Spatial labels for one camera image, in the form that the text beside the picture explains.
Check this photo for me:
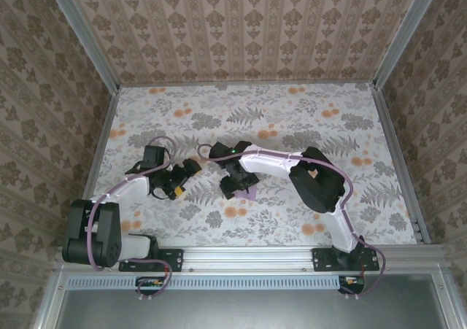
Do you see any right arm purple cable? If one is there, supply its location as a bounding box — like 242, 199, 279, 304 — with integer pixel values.
196, 143, 387, 298

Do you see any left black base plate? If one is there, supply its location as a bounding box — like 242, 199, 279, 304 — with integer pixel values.
118, 247, 184, 272

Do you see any left thin black camera cable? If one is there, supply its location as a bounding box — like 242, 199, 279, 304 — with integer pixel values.
125, 163, 167, 201

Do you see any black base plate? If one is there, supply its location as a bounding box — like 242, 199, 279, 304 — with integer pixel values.
118, 247, 184, 272
312, 247, 380, 272

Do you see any aluminium lower frame bar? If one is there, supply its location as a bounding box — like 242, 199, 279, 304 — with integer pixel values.
31, 266, 70, 329
432, 272, 459, 329

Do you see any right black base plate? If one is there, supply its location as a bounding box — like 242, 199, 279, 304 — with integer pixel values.
312, 247, 380, 272

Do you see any wide aluminium base rail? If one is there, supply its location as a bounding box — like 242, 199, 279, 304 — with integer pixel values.
54, 245, 449, 272

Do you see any grey metal panel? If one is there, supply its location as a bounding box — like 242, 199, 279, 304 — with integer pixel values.
60, 288, 442, 329

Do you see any aluminium corner post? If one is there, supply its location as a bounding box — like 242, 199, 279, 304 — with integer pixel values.
43, 0, 121, 93
371, 0, 448, 91

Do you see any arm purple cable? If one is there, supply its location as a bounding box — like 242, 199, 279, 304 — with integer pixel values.
85, 135, 183, 301
196, 143, 387, 298

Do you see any thin aluminium cross rail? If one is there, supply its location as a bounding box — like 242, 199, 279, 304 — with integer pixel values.
118, 82, 377, 90

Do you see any black connector board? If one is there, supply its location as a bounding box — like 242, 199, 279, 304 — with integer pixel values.
135, 276, 165, 295
337, 274, 366, 295

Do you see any grey slotted cable duct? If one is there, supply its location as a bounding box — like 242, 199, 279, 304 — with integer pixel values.
67, 274, 342, 290

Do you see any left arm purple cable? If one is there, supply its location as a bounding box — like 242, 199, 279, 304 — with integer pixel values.
85, 135, 183, 301

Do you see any aluminium side rail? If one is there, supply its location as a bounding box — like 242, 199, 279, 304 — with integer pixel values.
370, 83, 431, 246
68, 86, 122, 248

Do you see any floral table cover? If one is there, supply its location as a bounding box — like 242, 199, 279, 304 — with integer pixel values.
78, 85, 419, 248

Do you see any purple cloth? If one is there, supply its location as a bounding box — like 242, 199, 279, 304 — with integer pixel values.
234, 185, 258, 201

